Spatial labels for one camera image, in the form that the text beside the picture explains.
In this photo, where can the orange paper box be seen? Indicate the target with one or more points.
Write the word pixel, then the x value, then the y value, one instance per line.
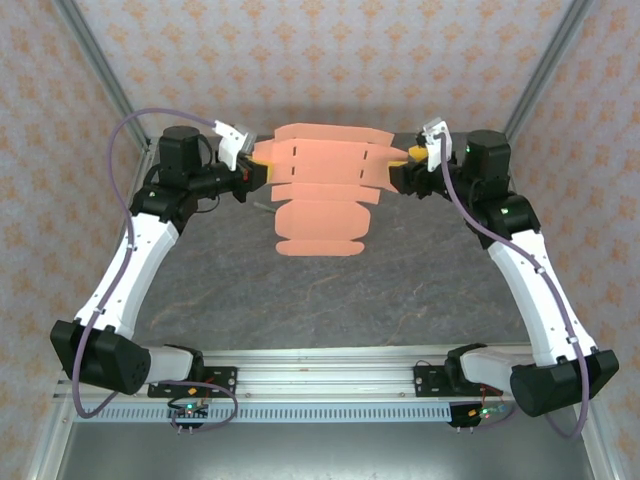
pixel 325 190

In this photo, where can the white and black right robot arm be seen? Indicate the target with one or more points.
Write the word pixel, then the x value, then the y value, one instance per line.
pixel 525 300

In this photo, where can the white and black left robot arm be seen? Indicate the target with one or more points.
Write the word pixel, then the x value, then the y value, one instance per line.
pixel 145 260

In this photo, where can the grey metal sheet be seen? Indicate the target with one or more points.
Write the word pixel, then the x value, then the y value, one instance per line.
pixel 320 452

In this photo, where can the aluminium upright frame post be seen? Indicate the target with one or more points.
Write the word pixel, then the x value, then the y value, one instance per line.
pixel 102 65
pixel 546 65

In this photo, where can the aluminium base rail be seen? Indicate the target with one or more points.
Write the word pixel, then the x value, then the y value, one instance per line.
pixel 325 372

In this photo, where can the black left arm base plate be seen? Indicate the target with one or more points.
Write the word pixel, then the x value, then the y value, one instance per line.
pixel 220 380

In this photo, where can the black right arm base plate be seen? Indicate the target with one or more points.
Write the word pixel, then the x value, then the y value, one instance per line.
pixel 430 380

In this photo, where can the aluminium frame leg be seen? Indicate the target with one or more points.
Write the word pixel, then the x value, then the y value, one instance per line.
pixel 597 450
pixel 47 445

